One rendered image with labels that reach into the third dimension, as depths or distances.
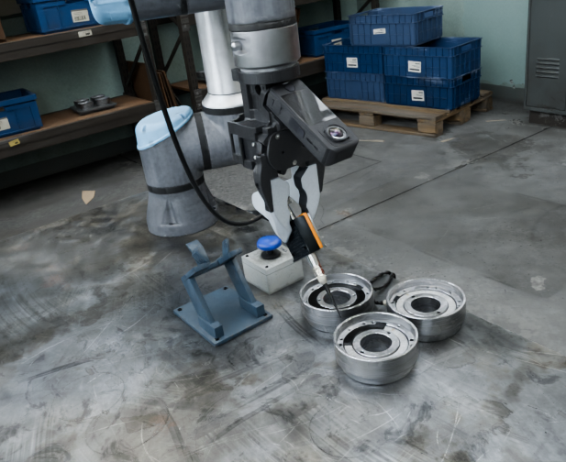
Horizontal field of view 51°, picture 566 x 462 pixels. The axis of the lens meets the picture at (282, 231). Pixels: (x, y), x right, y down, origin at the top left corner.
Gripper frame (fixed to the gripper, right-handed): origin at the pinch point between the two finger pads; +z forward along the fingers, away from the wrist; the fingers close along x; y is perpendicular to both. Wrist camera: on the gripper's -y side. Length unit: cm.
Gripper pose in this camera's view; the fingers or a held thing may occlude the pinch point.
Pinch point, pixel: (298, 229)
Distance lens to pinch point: 74.8
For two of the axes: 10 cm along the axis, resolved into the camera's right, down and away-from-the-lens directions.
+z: 1.2, 9.0, 4.2
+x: -7.9, 3.5, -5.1
